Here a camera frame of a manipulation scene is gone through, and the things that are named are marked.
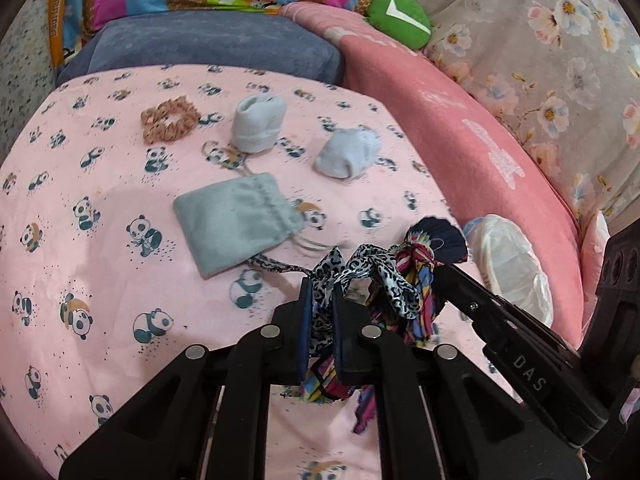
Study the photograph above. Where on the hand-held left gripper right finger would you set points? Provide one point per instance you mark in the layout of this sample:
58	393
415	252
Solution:
340	330

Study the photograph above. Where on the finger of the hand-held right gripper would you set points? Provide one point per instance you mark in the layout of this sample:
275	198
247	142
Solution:
530	377
500	307

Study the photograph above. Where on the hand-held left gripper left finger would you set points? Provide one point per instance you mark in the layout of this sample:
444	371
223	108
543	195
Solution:
304	320

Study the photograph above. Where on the white plastic bag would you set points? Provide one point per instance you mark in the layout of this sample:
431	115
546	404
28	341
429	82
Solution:
505	260

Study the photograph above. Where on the leopard print ribbon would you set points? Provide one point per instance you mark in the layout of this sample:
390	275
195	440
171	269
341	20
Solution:
395	285

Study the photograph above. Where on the navy pleated cloth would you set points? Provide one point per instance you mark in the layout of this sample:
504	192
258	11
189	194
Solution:
445	240

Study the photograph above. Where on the multicoloured patterned cloth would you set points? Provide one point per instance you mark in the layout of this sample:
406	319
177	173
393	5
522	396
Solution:
420	270

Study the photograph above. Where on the pink quilted pillow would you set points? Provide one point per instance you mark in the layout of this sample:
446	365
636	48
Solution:
592	240

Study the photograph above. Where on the pale green-grey fabric pouch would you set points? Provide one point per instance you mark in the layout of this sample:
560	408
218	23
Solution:
230	220

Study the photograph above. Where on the light blue sock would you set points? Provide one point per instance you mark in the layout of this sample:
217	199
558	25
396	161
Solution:
345	155
255	130

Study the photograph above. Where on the pink blanket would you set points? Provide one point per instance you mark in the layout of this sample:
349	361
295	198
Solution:
450	125

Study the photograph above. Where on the pink panda print cloth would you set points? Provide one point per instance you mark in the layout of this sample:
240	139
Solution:
100	210

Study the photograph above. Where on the beige scrunchie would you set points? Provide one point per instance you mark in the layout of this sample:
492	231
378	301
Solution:
155	133

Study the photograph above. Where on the grey floral blanket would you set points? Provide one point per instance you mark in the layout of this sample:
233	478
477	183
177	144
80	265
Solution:
525	50

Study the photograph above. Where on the green round cushion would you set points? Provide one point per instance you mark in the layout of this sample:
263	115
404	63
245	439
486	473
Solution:
415	36

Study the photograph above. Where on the blue-grey velvet cushion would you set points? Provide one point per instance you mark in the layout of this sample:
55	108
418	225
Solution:
200	45

